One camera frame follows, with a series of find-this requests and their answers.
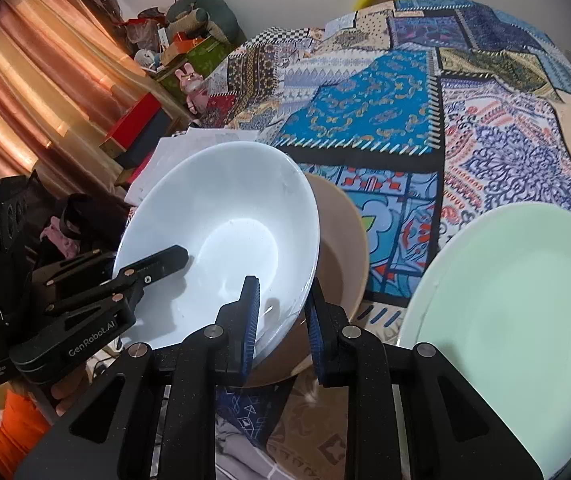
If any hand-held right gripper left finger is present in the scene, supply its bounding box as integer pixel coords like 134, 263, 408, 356
12, 275, 262, 480

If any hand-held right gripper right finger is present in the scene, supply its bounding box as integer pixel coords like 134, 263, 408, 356
304, 287, 549, 480

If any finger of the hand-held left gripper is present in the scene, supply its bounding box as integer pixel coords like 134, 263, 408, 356
45, 245, 189, 317
30, 249, 116, 302

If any tan bowl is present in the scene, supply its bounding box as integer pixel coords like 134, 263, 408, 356
238, 172, 370, 388

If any white bowl with dark spots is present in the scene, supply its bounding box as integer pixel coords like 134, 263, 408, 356
114, 141, 322, 361

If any pale green plate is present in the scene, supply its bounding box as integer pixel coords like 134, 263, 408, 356
405, 203, 571, 480

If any person's left forearm orange sleeve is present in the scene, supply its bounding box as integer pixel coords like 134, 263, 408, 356
0, 387, 55, 480

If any person's left hand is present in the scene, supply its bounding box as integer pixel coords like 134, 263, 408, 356
49, 360, 88, 417

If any pink cloth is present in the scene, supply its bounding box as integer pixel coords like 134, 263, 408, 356
40, 215, 81, 257

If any black chair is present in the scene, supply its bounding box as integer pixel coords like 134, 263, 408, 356
30, 170, 131, 271

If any white folded cloth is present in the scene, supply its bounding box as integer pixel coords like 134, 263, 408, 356
126, 127, 261, 206

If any dark blue box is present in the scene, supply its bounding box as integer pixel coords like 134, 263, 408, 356
114, 109, 193, 171

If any red box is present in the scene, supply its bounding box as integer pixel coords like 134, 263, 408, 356
99, 92, 162, 153

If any pink bunny toy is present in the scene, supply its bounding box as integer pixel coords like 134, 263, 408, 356
175, 65, 211, 113

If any orange curtain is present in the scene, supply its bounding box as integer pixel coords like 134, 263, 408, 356
0, 0, 166, 196

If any green box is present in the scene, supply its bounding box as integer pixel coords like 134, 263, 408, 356
158, 35, 236, 98

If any dark green plush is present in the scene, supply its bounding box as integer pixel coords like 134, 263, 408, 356
165, 0, 240, 43

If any patchwork printed blanket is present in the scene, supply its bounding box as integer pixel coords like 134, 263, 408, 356
199, 0, 571, 480

